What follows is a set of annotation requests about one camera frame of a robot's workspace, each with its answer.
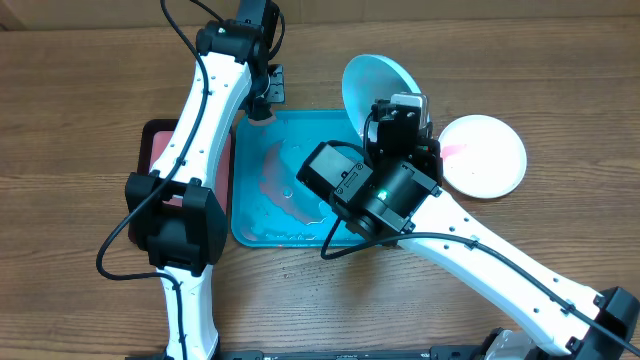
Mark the white pink plate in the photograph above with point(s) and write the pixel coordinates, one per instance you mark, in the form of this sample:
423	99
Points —
483	157

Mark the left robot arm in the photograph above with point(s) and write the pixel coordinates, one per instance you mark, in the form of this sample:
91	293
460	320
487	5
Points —
174	215

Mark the teal plastic tray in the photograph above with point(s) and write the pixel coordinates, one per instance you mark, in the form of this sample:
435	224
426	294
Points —
270	208

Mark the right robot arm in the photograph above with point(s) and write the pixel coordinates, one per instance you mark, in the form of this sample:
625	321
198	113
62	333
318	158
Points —
393	196

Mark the light blue plate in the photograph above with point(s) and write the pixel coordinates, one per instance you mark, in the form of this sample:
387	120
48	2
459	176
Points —
368	78

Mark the dark green sponge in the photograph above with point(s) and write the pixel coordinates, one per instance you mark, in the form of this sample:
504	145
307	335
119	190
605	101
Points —
263	122

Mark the black tray with red mat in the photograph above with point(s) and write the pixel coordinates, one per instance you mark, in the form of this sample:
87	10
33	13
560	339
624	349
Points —
156	136

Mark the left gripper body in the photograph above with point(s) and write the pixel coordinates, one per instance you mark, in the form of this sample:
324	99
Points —
273	94

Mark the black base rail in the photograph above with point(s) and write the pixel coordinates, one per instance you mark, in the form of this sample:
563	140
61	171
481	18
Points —
443	352

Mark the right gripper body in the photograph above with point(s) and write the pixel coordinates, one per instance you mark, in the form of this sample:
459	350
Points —
428	160

